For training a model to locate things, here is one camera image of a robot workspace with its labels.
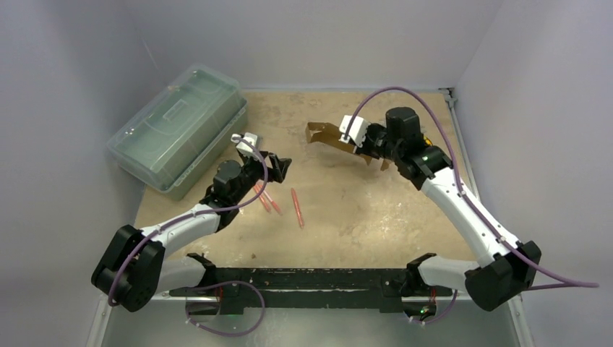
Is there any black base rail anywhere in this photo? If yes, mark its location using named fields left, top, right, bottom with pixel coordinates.
left=169, top=253, right=453, bottom=314

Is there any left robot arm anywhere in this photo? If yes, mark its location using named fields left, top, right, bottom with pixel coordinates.
left=91, top=152, right=292, bottom=312

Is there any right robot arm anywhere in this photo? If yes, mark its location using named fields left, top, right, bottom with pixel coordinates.
left=349, top=107, right=541, bottom=312

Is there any aluminium frame rail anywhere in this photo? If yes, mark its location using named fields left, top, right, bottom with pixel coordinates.
left=86, top=294, right=228, bottom=346

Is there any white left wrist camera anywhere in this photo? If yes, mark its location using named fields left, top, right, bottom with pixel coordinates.
left=231, top=132, right=262, bottom=158

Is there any red pen with label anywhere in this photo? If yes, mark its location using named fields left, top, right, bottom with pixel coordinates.
left=262, top=189, right=282, bottom=215

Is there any brown cardboard box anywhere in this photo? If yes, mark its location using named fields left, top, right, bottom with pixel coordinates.
left=305, top=121, right=391, bottom=171

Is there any pink pen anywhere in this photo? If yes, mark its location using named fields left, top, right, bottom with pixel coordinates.
left=253, top=184, right=272, bottom=213

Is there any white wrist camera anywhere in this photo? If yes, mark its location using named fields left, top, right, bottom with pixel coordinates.
left=231, top=132, right=262, bottom=158
left=338, top=115, right=371, bottom=147

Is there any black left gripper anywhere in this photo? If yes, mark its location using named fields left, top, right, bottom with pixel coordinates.
left=232, top=150, right=290, bottom=204

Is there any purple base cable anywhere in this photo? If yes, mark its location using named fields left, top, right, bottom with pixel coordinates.
left=184, top=280, right=266, bottom=337

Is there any clear plastic storage box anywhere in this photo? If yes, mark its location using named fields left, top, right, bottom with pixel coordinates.
left=107, top=64, right=248, bottom=200

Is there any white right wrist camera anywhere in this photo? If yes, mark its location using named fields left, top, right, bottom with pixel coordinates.
left=338, top=115, right=371, bottom=147

